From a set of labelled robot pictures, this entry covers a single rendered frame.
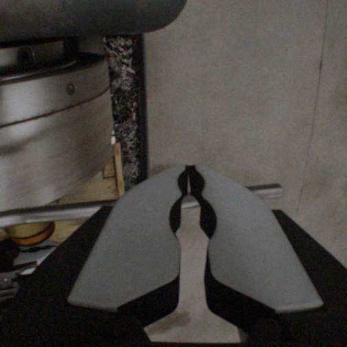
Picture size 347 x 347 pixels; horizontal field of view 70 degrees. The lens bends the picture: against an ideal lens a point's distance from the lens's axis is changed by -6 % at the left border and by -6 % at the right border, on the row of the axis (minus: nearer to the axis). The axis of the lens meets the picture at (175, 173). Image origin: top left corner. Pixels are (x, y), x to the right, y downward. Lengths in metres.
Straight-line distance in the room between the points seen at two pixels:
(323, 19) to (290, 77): 0.42
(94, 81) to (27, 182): 0.12
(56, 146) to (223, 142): 1.60
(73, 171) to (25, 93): 0.09
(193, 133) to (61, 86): 1.46
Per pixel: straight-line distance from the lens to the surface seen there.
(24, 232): 0.45
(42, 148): 0.27
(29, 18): 0.23
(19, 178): 0.27
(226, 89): 1.70
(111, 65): 0.91
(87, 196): 0.69
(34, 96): 0.25
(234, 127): 1.81
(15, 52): 0.30
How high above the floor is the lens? 1.46
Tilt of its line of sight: 55 degrees down
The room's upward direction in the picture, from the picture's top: 148 degrees clockwise
